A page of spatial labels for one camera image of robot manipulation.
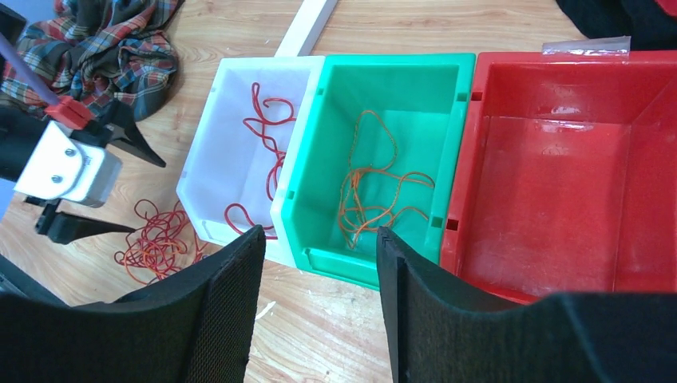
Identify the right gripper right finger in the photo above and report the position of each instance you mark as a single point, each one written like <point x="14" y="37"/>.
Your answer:
<point x="439" y="328"/>

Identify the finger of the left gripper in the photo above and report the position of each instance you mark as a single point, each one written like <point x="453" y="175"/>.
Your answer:
<point x="64" y="228"/>
<point x="117" y="126"/>

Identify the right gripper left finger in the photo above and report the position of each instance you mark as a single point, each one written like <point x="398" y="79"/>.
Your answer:
<point x="193" y="326"/>

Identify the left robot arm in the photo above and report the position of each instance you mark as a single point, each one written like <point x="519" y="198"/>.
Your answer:
<point x="21" y="132"/>

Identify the plaid shirt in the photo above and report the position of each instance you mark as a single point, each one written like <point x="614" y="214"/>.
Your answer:
<point x="98" y="51"/>

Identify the white plastic bin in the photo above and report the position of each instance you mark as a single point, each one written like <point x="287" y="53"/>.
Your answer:
<point x="245" y="145"/>

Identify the green plastic bin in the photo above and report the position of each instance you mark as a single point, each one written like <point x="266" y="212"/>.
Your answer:
<point x="379" y="149"/>

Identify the red plastic bin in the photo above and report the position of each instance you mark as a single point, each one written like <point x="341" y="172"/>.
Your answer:
<point x="566" y="176"/>

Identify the clothes rack pole with base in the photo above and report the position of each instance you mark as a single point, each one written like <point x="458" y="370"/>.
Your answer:
<point x="306" y="28"/>

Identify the black t-shirt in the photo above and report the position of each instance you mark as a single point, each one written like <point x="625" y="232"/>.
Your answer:
<point x="651" y="24"/>

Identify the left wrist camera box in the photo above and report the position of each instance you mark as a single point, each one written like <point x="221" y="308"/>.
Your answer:
<point x="61" y="167"/>

